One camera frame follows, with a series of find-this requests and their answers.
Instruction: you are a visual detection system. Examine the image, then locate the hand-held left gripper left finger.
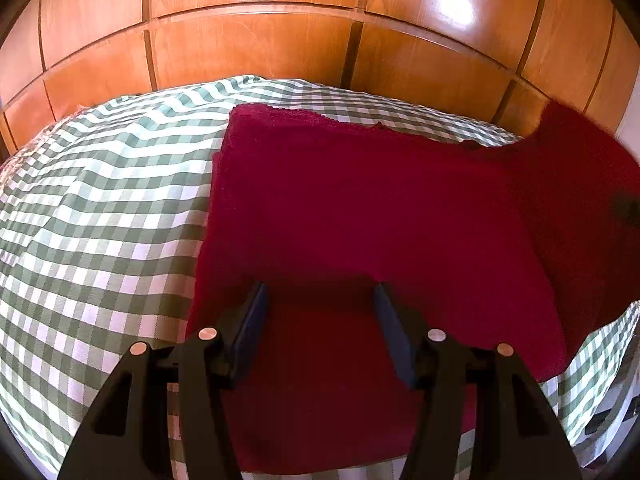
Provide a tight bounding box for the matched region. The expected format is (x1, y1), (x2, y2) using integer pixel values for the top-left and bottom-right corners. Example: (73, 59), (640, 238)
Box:
(57, 281), (269, 480)

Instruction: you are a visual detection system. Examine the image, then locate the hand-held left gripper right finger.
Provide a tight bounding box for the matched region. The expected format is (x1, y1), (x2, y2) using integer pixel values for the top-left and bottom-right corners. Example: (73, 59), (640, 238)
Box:
(373, 282), (584, 480)

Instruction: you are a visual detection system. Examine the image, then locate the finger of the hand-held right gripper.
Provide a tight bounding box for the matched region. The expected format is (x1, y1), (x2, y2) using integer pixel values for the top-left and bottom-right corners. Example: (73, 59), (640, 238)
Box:
(611, 194), (635, 222)

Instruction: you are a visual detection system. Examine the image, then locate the dark red towel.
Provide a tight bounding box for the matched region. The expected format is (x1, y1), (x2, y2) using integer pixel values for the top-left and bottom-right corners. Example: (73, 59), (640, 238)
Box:
(185, 99), (640, 476)

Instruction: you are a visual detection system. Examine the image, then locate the green white checkered bed sheet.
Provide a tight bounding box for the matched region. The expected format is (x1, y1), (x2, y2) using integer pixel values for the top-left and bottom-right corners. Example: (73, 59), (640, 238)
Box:
(0, 75), (640, 480)

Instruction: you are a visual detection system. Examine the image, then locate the wooden panelled wardrobe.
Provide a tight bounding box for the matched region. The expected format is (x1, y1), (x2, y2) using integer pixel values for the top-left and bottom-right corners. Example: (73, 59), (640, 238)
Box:
(0, 0), (640, 161)

